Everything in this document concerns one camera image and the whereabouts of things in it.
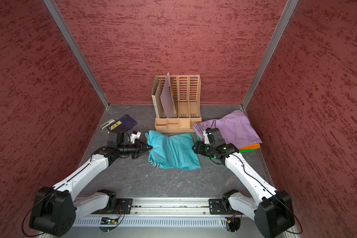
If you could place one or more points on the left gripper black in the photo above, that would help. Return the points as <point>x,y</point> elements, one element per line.
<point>139,148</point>

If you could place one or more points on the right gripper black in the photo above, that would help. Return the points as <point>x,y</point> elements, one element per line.
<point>199,148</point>

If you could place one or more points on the green plastic basket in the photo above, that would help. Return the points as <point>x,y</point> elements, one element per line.
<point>247,151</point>

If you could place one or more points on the purple shorts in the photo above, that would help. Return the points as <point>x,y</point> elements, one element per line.
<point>235,128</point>

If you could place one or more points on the teal shirt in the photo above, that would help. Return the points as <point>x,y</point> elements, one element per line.
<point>172,152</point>

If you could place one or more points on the orange cloth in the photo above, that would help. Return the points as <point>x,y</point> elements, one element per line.
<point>250,147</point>

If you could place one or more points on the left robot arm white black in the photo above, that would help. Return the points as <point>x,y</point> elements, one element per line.
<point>56,208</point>

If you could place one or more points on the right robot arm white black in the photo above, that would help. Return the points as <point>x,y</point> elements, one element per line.
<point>271,209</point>

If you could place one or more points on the dark blue book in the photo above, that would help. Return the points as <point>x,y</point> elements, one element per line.
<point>123,124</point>

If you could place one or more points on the cardboard sheet in organizer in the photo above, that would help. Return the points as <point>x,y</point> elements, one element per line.
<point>156,94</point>

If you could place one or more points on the lilac paper folder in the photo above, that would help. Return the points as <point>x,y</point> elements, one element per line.
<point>167,99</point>

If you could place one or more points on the beige desk file organizer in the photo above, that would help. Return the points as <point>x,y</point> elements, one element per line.
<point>185,91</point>

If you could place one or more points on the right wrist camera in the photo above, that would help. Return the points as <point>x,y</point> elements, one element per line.
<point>206,137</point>

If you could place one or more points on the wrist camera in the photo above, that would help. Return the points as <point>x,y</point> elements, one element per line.
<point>206,137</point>
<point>134,136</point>

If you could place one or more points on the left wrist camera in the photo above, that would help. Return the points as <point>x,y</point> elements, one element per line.
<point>134,136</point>

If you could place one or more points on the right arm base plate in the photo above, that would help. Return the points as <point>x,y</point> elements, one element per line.
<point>218,206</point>

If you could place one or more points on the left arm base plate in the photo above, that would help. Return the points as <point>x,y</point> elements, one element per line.
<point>117,207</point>

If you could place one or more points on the left aluminium corner post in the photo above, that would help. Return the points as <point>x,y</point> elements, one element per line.
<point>64,29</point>

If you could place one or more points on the aluminium corner post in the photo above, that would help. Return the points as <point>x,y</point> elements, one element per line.
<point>64,29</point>
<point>277,34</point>

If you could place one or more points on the right aluminium corner post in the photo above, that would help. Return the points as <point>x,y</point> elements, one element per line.
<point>277,34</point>

